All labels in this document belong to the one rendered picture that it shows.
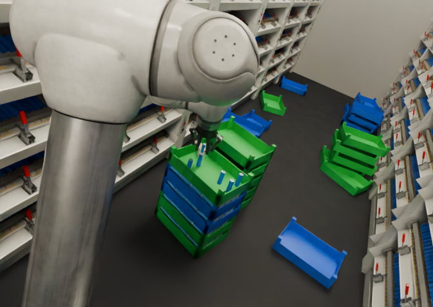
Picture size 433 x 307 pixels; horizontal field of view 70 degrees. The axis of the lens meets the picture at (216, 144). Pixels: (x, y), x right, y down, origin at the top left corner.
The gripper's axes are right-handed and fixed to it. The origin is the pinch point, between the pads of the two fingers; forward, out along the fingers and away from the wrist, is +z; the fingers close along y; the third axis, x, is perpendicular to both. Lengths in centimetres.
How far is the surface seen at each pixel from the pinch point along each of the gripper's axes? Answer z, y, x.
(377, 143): 65, 110, 99
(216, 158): 10.8, 6.1, 5.9
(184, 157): 10.7, -7.1, 0.6
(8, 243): 5, -46, -56
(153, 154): 35.9, -26.7, 9.4
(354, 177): 79, 102, 73
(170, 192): 18.2, -7.2, -14.0
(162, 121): 18.5, -25.8, 19.3
